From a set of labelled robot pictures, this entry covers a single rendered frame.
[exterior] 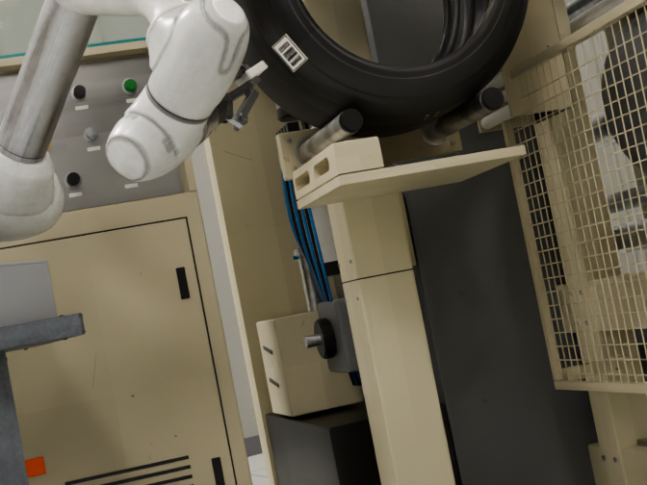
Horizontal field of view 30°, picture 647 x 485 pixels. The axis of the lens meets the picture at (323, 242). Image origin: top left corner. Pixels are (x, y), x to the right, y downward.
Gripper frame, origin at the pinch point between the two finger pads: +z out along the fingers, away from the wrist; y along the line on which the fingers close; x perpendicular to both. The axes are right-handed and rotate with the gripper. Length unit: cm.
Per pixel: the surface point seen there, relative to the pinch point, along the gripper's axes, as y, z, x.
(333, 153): 19.6, 10.8, -3.9
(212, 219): 16, 248, -213
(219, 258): 31, 242, -219
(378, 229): 39, 41, -25
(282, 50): -0.6, 15.4, -1.1
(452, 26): 16, 62, 8
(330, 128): 15.9, 18.6, -5.6
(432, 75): 20.5, 27.4, 13.2
